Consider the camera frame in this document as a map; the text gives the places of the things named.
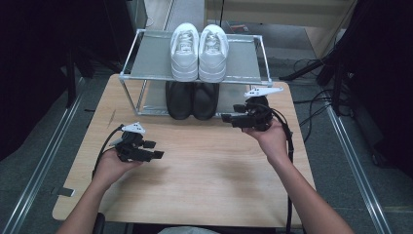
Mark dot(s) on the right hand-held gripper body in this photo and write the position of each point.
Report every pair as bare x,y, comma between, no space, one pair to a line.
259,115

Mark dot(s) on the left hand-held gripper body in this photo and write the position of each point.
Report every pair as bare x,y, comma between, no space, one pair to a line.
131,148

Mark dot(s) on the black slipper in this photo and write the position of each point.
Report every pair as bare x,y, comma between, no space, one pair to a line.
179,100
206,100

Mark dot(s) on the white sneaker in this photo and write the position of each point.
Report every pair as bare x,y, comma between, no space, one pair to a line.
184,58
212,60

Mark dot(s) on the metal frame shoe rack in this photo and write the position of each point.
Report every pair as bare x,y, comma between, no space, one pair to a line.
152,58

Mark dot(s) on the person's left hand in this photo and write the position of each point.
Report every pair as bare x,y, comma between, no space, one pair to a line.
110,170

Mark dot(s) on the person's right hand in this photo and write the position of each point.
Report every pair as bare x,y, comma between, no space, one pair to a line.
274,143

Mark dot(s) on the black tripod stand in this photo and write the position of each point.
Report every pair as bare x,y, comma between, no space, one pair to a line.
302,70

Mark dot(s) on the small red object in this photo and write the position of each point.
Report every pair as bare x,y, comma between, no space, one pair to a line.
239,27

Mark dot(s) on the light wooden furniture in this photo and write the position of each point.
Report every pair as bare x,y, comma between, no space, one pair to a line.
276,13

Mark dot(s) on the black curtain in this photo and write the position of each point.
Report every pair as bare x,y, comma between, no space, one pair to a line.
386,81
32,65

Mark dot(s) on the grey metal bracket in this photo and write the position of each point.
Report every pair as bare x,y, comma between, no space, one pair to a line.
63,191

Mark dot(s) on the metal floor rail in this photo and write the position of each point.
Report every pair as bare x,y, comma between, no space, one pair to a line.
32,185
357,175
168,13

